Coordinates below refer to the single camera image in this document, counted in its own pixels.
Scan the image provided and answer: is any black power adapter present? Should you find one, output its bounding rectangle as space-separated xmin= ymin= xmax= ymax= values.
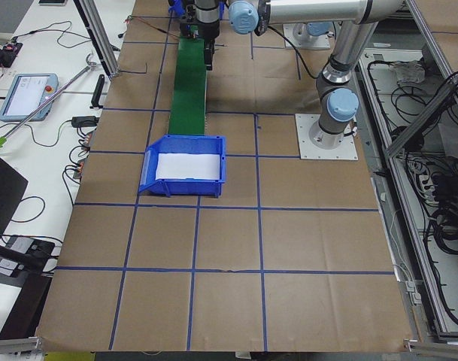
xmin=71 ymin=115 xmax=99 ymax=128

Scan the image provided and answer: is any blue bin right side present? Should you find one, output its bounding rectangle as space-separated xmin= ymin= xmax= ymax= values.
xmin=168 ymin=0 xmax=226 ymax=23

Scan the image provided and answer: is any aluminium frame post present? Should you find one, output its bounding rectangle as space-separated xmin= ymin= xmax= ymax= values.
xmin=74 ymin=0 xmax=119 ymax=79

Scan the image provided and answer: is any blue bin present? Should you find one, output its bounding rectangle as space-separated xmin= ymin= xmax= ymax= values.
xmin=168 ymin=0 xmax=226 ymax=23
xmin=138 ymin=135 xmax=226 ymax=198

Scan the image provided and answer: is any blue bin left side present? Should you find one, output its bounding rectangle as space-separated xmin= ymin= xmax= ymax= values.
xmin=138 ymin=135 xmax=226 ymax=198

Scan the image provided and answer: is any white foam pad left bin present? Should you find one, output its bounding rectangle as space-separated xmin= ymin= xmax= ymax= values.
xmin=155 ymin=153 xmax=220 ymax=181

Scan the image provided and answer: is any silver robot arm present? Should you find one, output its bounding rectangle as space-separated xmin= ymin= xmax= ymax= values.
xmin=309 ymin=21 xmax=377 ymax=150
xmin=229 ymin=0 xmax=402 ymax=83

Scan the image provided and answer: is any teach pendant tablet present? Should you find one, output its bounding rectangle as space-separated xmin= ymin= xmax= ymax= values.
xmin=0 ymin=73 xmax=59 ymax=122

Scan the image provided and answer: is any silver grabber reach tool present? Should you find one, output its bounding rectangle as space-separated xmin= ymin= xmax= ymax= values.
xmin=0 ymin=53 xmax=97 ymax=149

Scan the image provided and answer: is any red black wire pair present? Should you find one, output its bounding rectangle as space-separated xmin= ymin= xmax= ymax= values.
xmin=125 ymin=15 xmax=180 ymax=38

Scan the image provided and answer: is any green conveyor belt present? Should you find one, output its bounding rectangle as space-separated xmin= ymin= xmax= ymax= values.
xmin=168 ymin=38 xmax=207 ymax=135

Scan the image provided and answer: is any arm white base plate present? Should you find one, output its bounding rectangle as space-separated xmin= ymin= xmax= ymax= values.
xmin=283 ymin=22 xmax=331 ymax=50
xmin=295 ymin=114 xmax=358 ymax=161

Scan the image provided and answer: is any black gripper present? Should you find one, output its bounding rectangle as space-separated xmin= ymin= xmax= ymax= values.
xmin=195 ymin=14 xmax=220 ymax=71

